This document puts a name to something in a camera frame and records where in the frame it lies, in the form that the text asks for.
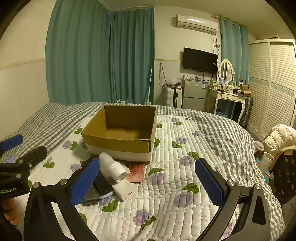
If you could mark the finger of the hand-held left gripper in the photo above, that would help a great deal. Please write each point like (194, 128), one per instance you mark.
(11, 141)
(34, 155)

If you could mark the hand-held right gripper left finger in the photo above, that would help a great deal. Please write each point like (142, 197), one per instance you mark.
(85, 183)

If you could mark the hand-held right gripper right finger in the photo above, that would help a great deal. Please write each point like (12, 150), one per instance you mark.
(209, 184)

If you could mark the black power bank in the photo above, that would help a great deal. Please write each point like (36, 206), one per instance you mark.
(90, 197)

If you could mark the pale box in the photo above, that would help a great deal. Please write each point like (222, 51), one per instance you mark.
(103, 185)

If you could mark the white box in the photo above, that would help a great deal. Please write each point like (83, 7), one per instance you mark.
(111, 166)

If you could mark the white power bank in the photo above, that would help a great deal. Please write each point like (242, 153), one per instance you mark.
(123, 190)

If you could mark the cardboard box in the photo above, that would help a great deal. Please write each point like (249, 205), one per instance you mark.
(115, 141)

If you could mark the red rose print tin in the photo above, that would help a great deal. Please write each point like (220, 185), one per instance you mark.
(137, 173)

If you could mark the person's left hand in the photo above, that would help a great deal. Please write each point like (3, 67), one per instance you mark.
(10, 210)

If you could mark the grey checked blanket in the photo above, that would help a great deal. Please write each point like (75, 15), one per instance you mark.
(219, 129)

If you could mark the white tube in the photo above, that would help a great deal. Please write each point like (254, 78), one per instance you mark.
(266, 162)

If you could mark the white lidded cup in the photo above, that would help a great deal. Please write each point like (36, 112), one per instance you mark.
(259, 148)

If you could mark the dark printed garment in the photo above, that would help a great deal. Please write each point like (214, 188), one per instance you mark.
(285, 176)

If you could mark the dark suitcase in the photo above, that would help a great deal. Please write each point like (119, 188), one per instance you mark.
(247, 111)

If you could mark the white puffy jacket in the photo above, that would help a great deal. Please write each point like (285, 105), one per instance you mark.
(279, 136)

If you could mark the white vanity table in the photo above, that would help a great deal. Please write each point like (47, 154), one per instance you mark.
(227, 96)

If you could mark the silver fridge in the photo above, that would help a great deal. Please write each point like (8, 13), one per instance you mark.
(193, 95)

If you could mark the white ribbed suitcase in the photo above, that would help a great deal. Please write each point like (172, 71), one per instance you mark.
(171, 97)

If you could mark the small brown box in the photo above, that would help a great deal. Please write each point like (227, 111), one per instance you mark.
(245, 88)

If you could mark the clear plastic bag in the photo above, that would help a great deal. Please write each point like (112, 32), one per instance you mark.
(174, 81)

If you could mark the wide teal curtain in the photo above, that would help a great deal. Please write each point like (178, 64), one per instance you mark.
(78, 53)

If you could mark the white upright pole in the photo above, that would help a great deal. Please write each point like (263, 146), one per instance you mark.
(149, 88)

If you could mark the white louvred wardrobe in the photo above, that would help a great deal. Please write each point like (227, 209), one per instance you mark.
(270, 88)

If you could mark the oval vanity mirror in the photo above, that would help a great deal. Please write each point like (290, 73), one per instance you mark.
(226, 70)

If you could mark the teal corner curtain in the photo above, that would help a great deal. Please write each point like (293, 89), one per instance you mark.
(131, 58)

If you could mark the narrow teal curtain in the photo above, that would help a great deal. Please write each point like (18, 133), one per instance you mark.
(233, 51)

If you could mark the white air conditioner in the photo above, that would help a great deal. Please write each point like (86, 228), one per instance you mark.
(196, 23)

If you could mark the black wall television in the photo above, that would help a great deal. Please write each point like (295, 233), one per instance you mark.
(200, 60)

